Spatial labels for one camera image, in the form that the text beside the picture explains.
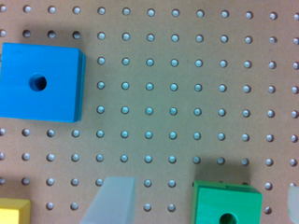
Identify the green block with hole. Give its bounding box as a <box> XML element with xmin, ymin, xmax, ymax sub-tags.
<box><xmin>191</xmin><ymin>180</ymin><xmax>263</xmax><ymax>224</ymax></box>

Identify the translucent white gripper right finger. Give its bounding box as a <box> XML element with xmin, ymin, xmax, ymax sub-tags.
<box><xmin>288</xmin><ymin>186</ymin><xmax>299</xmax><ymax>224</ymax></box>

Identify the yellow block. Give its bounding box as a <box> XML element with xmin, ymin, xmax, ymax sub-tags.
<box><xmin>0</xmin><ymin>198</ymin><xmax>31</xmax><ymax>224</ymax></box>

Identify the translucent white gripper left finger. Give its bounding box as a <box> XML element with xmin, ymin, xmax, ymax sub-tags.
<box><xmin>80</xmin><ymin>176</ymin><xmax>135</xmax><ymax>224</ymax></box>

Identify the blue block with hole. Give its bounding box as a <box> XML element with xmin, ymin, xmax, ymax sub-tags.
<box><xmin>0</xmin><ymin>43</ymin><xmax>86</xmax><ymax>122</ymax></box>

